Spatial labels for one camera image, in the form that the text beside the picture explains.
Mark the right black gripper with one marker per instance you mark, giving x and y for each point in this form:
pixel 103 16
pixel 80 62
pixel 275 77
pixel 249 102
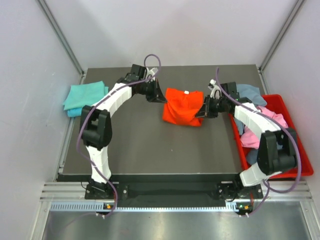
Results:
pixel 206 110

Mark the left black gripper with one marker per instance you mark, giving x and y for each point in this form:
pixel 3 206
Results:
pixel 156 95

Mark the orange t shirt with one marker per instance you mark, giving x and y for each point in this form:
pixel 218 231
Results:
pixel 182 106

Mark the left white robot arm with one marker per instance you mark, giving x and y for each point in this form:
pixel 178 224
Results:
pixel 95 122

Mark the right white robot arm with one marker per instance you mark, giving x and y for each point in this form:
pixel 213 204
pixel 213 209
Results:
pixel 277 149

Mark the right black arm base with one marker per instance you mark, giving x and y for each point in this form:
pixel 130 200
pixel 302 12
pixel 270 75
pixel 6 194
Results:
pixel 230 191

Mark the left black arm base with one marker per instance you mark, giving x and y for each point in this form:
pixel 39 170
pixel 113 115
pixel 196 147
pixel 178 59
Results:
pixel 103 191

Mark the pink t shirt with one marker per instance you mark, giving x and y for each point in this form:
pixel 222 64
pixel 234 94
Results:
pixel 249 139

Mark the folded teal t shirt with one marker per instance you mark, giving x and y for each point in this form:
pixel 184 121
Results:
pixel 85 96

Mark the red plastic bin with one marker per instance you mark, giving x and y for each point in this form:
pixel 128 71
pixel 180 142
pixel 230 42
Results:
pixel 296 119

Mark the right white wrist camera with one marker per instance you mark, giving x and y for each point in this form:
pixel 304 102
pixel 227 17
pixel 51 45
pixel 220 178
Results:
pixel 215 90

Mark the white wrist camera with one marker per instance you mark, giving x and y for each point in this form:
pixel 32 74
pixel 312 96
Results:
pixel 215 90
pixel 151 74

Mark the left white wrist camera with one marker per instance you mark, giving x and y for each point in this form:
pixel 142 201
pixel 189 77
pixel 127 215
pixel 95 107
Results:
pixel 151 74

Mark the left corner aluminium post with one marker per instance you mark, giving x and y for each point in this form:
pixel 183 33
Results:
pixel 60 35

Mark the corner aluminium post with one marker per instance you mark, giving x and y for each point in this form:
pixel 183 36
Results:
pixel 60 35
pixel 293 13

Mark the aluminium frame rail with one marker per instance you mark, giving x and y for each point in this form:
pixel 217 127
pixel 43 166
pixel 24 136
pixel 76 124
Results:
pixel 73 192

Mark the slotted grey cable duct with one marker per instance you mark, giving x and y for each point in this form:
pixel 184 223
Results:
pixel 103 207

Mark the right corner aluminium post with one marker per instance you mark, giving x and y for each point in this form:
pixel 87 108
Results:
pixel 293 13

